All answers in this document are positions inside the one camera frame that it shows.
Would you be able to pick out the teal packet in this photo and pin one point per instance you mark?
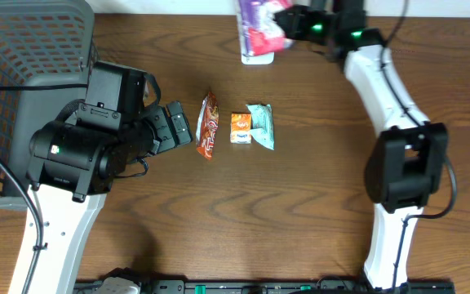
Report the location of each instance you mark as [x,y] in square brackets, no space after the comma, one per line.
[262,128]

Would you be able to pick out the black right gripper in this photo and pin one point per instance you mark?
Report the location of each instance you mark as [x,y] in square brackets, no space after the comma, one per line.
[293,29]

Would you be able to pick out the small orange box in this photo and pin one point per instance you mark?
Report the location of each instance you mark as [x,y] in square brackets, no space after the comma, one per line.
[240,129]

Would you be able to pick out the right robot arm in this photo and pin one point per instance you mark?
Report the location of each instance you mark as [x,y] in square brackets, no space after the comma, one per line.
[404,168]

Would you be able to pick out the purple red snack packet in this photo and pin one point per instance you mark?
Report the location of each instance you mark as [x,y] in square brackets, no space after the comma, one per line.
[259,33]

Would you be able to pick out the orange red chip bag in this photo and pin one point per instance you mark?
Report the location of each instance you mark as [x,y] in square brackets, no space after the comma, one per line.
[207,126]

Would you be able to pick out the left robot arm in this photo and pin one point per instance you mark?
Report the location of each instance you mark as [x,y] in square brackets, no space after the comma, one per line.
[71,170]

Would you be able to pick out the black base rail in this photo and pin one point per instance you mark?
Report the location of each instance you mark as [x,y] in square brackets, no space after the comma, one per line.
[123,281]

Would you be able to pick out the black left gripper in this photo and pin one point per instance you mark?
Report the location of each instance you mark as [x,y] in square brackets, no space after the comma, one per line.
[171,128]

